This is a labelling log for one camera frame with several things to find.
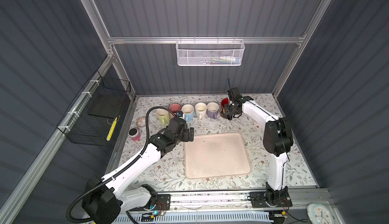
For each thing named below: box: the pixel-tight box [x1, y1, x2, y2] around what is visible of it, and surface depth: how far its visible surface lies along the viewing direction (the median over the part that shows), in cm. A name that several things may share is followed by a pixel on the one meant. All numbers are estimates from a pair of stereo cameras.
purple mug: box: [206, 101, 220, 120], surface depth 106 cm
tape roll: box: [136, 116, 146, 128], surface depth 107 cm
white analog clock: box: [306, 202, 335, 224], surface depth 70 cm
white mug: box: [195, 102, 208, 120], surface depth 102 cm
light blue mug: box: [181, 103, 194, 122], surface depth 101 cm
